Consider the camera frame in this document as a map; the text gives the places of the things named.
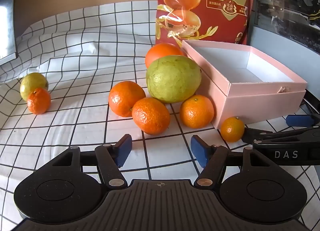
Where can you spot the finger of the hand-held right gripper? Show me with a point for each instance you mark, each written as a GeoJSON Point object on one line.
{"type": "Point", "coordinates": [252, 134]}
{"type": "Point", "coordinates": [300, 120]}

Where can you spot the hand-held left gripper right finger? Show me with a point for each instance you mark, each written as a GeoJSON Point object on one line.
{"type": "Point", "coordinates": [198, 149]}

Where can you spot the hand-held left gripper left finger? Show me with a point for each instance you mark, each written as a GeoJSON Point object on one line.
{"type": "Point", "coordinates": [124, 149]}

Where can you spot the tiny mandarin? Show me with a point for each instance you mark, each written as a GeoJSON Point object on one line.
{"type": "Point", "coordinates": [232, 129]}

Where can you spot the pink cardboard box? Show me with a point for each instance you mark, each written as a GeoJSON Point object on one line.
{"type": "Point", "coordinates": [250, 105]}

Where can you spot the large green guava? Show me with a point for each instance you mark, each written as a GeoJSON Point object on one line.
{"type": "Point", "coordinates": [172, 79]}

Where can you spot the small rough mandarin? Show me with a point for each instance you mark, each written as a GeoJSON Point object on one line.
{"type": "Point", "coordinates": [38, 101]}

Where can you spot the large orange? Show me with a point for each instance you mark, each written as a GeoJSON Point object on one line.
{"type": "Point", "coordinates": [162, 53]}

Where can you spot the small yellow-green guava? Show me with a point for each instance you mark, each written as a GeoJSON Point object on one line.
{"type": "Point", "coordinates": [32, 83]}

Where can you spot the white black-checked cloth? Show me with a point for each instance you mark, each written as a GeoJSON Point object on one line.
{"type": "Point", "coordinates": [75, 58]}

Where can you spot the black computer case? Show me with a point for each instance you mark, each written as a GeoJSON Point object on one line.
{"type": "Point", "coordinates": [287, 0]}

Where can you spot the red printed snack bag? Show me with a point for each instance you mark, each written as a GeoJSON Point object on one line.
{"type": "Point", "coordinates": [200, 8]}

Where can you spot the dark monitor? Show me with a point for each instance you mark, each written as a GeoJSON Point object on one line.
{"type": "Point", "coordinates": [7, 15]}

